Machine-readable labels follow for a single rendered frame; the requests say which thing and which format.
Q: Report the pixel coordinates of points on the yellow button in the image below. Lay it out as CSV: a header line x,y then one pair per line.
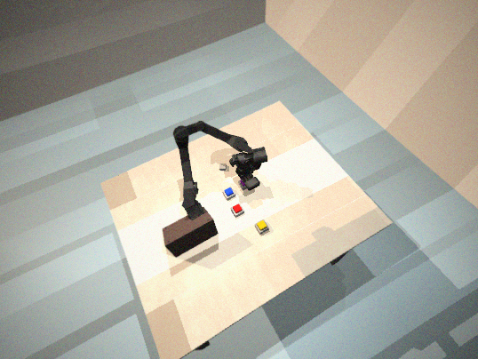
x,y
261,226

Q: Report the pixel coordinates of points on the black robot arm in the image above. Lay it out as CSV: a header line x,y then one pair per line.
x,y
255,157

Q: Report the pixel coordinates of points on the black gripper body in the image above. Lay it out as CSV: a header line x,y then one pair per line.
x,y
250,182

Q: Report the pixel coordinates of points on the red button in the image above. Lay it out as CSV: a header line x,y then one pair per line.
x,y
237,210

